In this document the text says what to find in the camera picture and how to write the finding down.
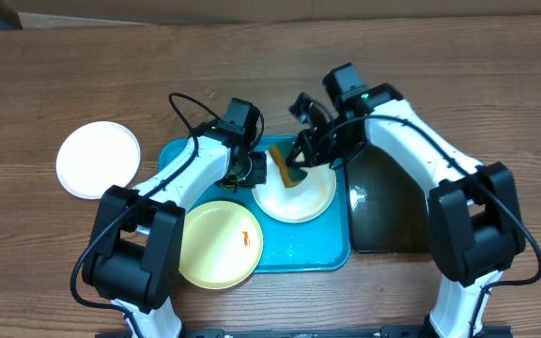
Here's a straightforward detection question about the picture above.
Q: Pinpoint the teal plastic tray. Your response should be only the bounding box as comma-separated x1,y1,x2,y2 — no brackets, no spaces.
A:
157,135,351,274

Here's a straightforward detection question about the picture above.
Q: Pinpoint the black water tray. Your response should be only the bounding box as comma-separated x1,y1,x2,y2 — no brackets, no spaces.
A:
346,146,429,254

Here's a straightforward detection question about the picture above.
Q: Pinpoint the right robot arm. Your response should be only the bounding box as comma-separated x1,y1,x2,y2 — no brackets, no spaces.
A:
286,63,526,337

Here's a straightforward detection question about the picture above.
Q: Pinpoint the green yellow sponge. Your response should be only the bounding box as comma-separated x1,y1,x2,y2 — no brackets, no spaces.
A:
268,141,307,189

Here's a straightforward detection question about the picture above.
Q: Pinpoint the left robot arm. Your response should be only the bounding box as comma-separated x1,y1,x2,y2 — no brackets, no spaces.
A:
70,98,266,337

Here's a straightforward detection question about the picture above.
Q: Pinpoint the yellow plate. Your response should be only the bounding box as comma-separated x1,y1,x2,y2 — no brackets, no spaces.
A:
179,201,263,290

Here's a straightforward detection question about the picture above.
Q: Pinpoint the cardboard panel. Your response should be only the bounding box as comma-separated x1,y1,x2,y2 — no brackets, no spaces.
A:
7,0,541,24

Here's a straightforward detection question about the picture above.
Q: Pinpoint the white plate with stain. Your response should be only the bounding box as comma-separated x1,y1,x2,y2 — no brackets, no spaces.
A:
55,121,141,199

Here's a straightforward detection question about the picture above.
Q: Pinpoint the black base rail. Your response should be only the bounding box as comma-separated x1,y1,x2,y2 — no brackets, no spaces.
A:
93,326,514,338

